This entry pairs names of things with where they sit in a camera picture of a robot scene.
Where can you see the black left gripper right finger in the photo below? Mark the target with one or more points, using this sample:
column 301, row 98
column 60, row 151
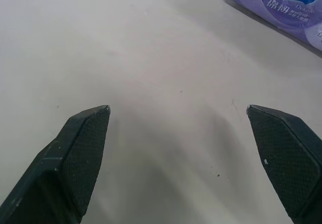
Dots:
column 286, row 163

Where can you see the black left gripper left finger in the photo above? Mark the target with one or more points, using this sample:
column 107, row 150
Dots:
column 63, row 168

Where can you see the purple Vinda tissue pack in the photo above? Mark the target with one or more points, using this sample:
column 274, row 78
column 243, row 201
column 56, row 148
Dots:
column 286, row 5

